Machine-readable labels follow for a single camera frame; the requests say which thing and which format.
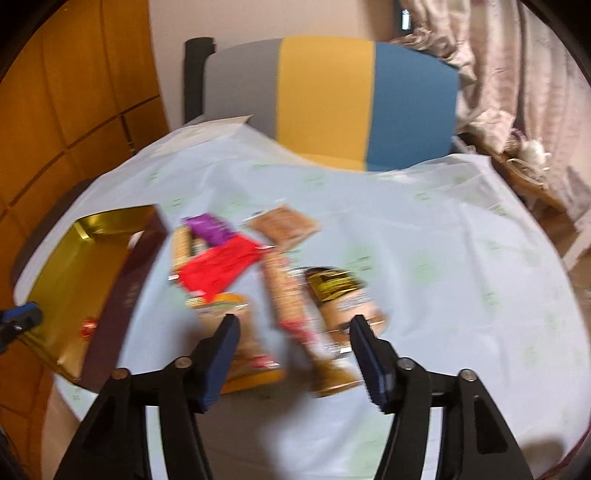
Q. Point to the maroon gift box gold interior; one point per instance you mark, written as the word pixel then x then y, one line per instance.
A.
pixel 69 277

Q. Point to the white patterned plate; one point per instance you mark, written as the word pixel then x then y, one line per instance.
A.
pixel 521 168

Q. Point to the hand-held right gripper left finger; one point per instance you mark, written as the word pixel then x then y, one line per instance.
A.
pixel 220 364

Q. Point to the grey yellow blue chair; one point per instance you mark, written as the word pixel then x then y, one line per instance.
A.
pixel 323 92

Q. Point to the purple snack packet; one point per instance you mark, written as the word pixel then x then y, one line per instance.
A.
pixel 210 228

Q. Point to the orange snack packet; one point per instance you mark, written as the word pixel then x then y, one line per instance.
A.
pixel 253 341

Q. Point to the clear packet of brown cake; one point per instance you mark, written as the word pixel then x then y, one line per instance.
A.
pixel 286 226

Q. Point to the pale tablecloth with green faces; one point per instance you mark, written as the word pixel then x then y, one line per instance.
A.
pixel 415 277

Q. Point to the wooden wardrobe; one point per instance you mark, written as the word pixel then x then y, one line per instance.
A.
pixel 69 92

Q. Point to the wooden side table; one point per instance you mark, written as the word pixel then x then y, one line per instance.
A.
pixel 531 189

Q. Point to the beige biscuit packet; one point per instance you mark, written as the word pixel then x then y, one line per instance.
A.
pixel 182 249

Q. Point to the white and gold stick packet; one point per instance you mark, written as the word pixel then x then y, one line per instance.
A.
pixel 288 300

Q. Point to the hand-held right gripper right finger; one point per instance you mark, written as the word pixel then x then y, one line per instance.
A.
pixel 370 364

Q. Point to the red snack packet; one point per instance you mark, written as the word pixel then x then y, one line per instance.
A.
pixel 217 267

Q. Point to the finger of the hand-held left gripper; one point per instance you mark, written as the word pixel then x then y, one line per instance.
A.
pixel 23 314

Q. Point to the patterned beige curtain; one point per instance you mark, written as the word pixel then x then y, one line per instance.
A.
pixel 508 69

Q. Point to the dark gold snack packet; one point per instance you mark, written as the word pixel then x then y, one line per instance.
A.
pixel 337 295

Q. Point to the white teapot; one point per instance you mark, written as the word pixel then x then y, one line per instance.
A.
pixel 535 150

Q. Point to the small red wrapped candy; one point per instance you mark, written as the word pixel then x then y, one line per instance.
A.
pixel 90 326

